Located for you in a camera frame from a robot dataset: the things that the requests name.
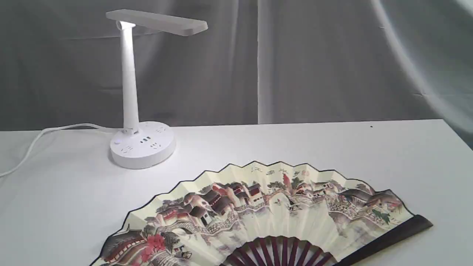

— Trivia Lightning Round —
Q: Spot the painted paper folding fan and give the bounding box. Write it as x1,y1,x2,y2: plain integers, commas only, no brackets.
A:
92,161,432,266

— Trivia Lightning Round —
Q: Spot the white desk lamp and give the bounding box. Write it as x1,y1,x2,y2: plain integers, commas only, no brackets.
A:
105,9,208,170

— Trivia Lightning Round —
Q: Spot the grey backdrop curtain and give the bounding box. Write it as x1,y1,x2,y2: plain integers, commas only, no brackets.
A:
1,0,472,146

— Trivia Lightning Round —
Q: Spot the white power cable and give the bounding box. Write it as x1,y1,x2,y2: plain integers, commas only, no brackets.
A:
0,123,119,177

